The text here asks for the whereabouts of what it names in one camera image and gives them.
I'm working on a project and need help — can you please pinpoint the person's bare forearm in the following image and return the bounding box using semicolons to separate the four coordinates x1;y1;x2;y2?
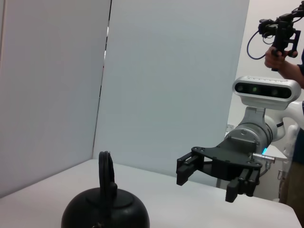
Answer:
276;57;304;90

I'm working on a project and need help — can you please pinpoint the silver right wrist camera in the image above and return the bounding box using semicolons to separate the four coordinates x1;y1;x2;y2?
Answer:
232;76;302;112

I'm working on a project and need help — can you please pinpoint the person's bare hand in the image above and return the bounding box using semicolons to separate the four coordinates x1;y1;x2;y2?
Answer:
264;46;294;71

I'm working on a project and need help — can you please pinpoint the black teapot with arched handle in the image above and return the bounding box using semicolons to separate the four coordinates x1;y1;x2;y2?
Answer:
61;151;151;228

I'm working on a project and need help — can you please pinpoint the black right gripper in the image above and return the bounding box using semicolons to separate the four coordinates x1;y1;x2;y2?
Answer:
176;139;263;203

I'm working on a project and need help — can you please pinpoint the grey cable with silver plug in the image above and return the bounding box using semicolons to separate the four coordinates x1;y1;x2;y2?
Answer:
251;153;274;178

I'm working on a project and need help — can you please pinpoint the dark looped controller cable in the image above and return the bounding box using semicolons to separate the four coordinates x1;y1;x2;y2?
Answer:
247;29;269;60

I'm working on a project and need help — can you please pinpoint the black handheld controller rig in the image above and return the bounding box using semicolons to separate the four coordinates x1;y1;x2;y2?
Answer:
258;3;304;72

